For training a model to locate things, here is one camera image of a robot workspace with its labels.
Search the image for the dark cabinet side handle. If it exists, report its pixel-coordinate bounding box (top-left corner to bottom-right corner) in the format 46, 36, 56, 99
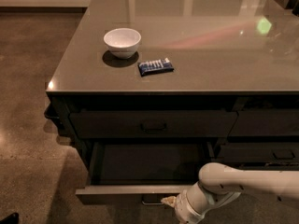
44, 104, 63, 129

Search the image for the black object floor corner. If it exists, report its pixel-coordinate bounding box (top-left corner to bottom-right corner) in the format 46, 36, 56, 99
0, 213, 19, 224

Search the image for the drawer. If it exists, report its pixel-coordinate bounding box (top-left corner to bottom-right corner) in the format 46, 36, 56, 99
217, 142, 299, 163
69, 110, 237, 138
230, 110, 299, 137
76, 143, 209, 205

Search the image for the white and tan gripper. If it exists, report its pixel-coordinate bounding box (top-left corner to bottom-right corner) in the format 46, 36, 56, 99
161, 189, 211, 224

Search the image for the white ceramic bowl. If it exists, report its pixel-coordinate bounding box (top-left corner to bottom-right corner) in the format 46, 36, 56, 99
104, 28, 141, 59

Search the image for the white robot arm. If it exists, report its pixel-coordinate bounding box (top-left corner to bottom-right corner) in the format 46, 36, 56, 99
161, 162, 299, 224

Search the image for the blue snack packet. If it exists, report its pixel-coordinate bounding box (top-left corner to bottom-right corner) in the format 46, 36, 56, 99
137, 58, 174, 77

